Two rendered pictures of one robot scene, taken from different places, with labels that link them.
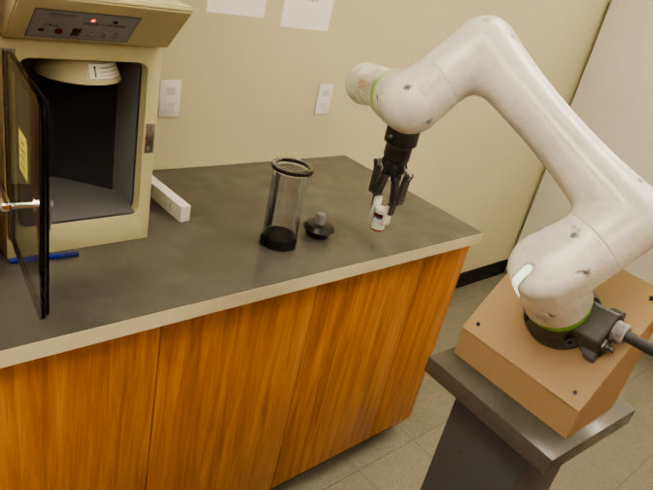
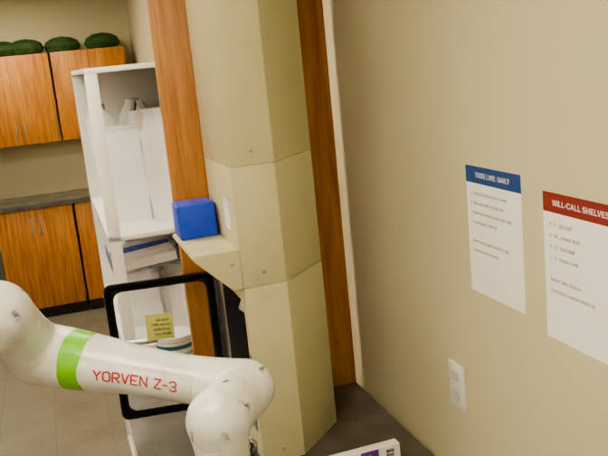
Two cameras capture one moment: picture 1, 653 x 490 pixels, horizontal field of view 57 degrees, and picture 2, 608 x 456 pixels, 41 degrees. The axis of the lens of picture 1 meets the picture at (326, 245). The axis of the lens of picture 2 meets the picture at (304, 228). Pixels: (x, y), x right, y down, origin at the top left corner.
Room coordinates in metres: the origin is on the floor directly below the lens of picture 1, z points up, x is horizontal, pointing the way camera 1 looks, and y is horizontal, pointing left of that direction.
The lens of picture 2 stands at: (2.39, -1.15, 1.96)
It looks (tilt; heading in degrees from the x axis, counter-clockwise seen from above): 12 degrees down; 119
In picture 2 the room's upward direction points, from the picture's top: 6 degrees counter-clockwise
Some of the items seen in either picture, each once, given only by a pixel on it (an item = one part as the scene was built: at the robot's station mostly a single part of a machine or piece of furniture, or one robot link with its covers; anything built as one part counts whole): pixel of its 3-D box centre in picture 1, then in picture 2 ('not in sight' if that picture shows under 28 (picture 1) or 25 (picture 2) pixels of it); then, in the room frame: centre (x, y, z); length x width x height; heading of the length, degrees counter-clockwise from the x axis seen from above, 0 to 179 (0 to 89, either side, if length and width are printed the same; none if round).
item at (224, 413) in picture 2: not in sight; (221, 426); (1.62, -0.13, 1.36); 0.13 x 0.11 x 0.14; 102
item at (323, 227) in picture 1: (320, 224); not in sight; (1.55, 0.03, 0.97); 0.09 x 0.09 x 0.07
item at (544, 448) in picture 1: (528, 389); not in sight; (1.07, -0.49, 0.92); 0.32 x 0.32 x 0.04; 42
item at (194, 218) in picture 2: not in sight; (194, 218); (1.08, 0.58, 1.56); 0.10 x 0.10 x 0.09; 46
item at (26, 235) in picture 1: (24, 183); (167, 346); (0.95, 0.55, 1.19); 0.30 x 0.01 x 0.40; 39
